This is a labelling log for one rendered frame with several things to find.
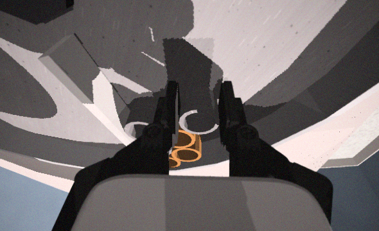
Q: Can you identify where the bronze bushing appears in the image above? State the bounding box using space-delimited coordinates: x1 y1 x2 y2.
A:
169 154 181 168
175 125 195 148
172 134 202 162

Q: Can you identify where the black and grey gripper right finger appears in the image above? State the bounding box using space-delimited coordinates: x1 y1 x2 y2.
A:
218 81 333 226

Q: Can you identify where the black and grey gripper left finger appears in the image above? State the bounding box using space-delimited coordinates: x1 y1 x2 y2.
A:
74 81 181 217

